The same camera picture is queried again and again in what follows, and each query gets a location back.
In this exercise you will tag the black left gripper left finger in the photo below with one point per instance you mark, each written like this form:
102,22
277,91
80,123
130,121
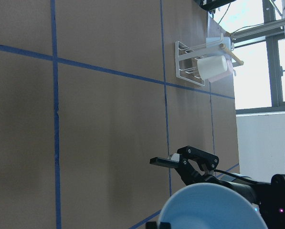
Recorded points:
151,225

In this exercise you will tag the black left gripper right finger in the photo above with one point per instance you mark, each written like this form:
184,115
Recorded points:
164,225

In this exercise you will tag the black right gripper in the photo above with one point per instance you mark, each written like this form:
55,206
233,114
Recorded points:
197,166

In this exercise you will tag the pale cream plastic cup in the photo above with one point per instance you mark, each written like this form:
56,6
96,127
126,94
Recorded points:
211,66

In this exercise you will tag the pink plastic cup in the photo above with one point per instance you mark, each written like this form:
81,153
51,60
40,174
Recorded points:
224,74

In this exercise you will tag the light blue plastic cup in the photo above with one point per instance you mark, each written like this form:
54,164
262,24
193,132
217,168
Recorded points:
228,42

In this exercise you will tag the brown paper table cover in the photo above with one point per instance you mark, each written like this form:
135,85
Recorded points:
88,95

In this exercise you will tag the white wire cup rack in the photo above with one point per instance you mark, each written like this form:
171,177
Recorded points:
186,58

